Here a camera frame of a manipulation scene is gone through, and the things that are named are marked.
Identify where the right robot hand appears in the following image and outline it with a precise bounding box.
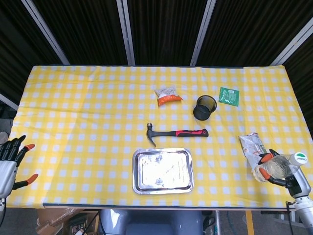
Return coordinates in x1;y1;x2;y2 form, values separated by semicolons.
258;148;313;199

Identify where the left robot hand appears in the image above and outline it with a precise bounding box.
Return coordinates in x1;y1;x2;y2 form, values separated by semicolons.
0;135;39;198

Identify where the clear plastic bottle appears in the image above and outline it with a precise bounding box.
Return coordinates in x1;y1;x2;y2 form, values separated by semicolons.
254;152;308;183

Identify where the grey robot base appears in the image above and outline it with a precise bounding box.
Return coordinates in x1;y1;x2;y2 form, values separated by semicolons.
99;209;203;235

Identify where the silver metal tray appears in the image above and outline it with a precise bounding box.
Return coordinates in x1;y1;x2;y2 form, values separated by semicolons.
132;147;195;195

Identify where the crumpled white snack bag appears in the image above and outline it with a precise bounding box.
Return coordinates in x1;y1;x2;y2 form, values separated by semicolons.
239;132;274;176

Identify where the brown cardboard box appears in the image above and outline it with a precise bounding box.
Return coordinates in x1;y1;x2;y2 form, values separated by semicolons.
36;208;98;235

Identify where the yellow white checked tablecloth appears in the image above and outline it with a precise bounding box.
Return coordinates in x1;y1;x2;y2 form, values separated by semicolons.
0;65;313;209

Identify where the metal table leg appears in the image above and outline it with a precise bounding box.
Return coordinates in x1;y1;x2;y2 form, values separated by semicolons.
214;210;222;235

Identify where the green sachet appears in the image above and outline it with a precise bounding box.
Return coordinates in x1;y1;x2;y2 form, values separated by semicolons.
218;87;240;106

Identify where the black mesh pen cup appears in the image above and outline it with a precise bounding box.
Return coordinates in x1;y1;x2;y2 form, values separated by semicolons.
193;95;218;121

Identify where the black red claw hammer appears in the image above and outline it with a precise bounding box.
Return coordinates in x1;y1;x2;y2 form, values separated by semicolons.
146;123;209;148

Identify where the orange white snack bag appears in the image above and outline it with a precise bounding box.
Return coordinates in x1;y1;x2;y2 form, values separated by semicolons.
154;85;183;107

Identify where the white partition post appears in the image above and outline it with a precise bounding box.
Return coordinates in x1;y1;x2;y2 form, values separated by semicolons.
190;0;217;67
21;0;71;65
0;93;19;111
116;0;136;66
270;23;313;66

